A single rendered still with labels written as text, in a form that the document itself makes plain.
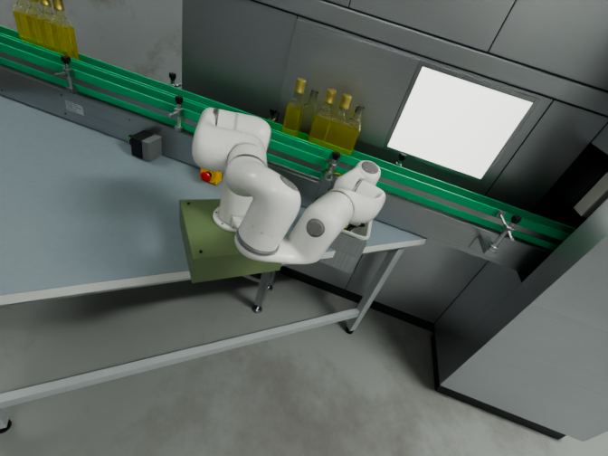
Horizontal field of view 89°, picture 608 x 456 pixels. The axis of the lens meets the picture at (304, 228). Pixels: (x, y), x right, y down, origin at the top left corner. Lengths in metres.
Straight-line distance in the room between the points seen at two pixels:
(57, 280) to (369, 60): 1.17
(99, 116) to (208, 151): 0.92
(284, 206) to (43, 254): 0.68
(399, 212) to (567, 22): 0.77
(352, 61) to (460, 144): 0.52
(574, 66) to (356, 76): 0.70
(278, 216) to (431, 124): 0.94
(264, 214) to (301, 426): 1.17
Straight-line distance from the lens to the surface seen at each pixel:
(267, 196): 0.52
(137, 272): 0.93
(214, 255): 0.84
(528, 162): 1.51
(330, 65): 1.33
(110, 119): 1.52
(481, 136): 1.40
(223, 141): 0.68
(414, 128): 1.36
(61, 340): 1.77
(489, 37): 1.36
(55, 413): 1.62
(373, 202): 0.77
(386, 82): 1.32
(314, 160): 1.16
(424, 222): 1.32
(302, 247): 0.63
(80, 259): 0.99
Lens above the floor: 1.43
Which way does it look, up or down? 37 degrees down
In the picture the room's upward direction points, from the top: 18 degrees clockwise
